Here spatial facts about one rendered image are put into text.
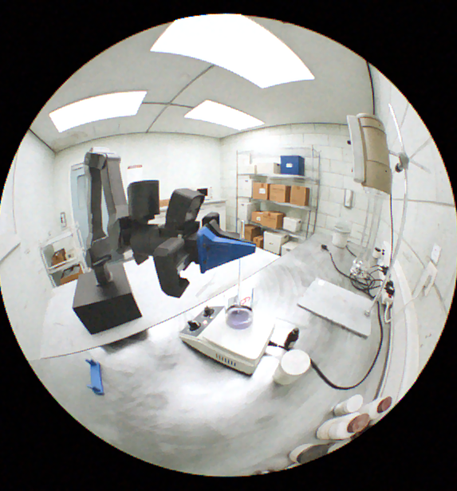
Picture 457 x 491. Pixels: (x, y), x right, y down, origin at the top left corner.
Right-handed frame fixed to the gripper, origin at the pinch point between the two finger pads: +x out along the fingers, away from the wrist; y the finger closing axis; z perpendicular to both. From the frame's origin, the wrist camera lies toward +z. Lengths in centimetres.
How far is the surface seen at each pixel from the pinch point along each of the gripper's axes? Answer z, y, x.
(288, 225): -52, 217, 51
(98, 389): -24.3, -28.3, -23.8
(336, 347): -26.3, -1.3, 29.1
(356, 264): -8.9, 14.3, 34.1
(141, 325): -26.0, -2.3, -25.5
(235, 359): -19.6, -7.1, 2.3
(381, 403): -16.7, -24.6, 31.3
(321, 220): -37, 214, 107
